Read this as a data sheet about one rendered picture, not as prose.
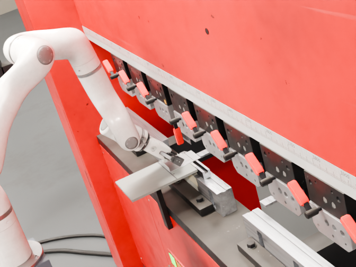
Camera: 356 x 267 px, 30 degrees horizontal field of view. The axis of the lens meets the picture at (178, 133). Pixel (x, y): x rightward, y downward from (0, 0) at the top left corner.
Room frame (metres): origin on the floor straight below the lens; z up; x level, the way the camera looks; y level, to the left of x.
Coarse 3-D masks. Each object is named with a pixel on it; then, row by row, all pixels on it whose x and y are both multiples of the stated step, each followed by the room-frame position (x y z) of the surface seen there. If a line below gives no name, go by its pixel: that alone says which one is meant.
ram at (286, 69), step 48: (96, 0) 2.61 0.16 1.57; (144, 0) 2.06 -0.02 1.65; (192, 0) 1.70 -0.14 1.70; (240, 0) 1.44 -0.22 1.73; (288, 0) 1.25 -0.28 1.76; (336, 0) 1.10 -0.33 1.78; (144, 48) 2.21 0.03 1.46; (192, 48) 1.78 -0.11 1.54; (240, 48) 1.50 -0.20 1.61; (288, 48) 1.28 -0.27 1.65; (336, 48) 1.12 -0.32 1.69; (192, 96) 1.89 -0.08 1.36; (240, 96) 1.56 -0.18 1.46; (288, 96) 1.32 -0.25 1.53; (336, 96) 1.15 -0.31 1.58; (336, 144) 1.18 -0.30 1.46
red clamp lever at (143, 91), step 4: (136, 84) 2.28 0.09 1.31; (140, 84) 2.27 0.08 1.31; (140, 88) 2.26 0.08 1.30; (144, 88) 2.26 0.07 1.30; (140, 92) 2.26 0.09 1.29; (144, 92) 2.24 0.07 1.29; (144, 96) 2.24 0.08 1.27; (148, 96) 2.23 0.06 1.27; (148, 100) 2.22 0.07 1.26; (152, 100) 2.22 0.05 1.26; (148, 104) 2.21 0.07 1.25
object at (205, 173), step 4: (184, 152) 2.26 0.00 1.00; (196, 160) 2.17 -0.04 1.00; (196, 164) 2.16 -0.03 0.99; (200, 164) 2.13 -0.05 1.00; (200, 168) 2.10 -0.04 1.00; (204, 168) 2.10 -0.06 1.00; (208, 168) 2.08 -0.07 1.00; (200, 172) 2.09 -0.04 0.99; (204, 172) 2.07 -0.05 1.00; (208, 172) 2.08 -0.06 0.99; (204, 176) 2.07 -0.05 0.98; (208, 176) 2.07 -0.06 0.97
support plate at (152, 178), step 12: (144, 168) 2.23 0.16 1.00; (156, 168) 2.20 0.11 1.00; (180, 168) 2.14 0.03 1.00; (192, 168) 2.12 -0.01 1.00; (120, 180) 2.19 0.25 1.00; (132, 180) 2.16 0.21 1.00; (144, 180) 2.14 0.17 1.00; (156, 180) 2.11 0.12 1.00; (168, 180) 2.08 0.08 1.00; (132, 192) 2.07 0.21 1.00; (144, 192) 2.05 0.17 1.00
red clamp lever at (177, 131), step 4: (172, 120) 2.02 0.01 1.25; (176, 120) 2.02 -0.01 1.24; (172, 124) 2.01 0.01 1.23; (176, 124) 2.02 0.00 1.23; (176, 128) 2.02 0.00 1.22; (176, 132) 2.01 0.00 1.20; (180, 132) 2.02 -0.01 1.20; (176, 136) 2.02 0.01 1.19; (180, 136) 2.02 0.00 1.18; (176, 140) 2.02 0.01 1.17; (180, 140) 2.02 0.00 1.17; (180, 144) 2.02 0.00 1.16
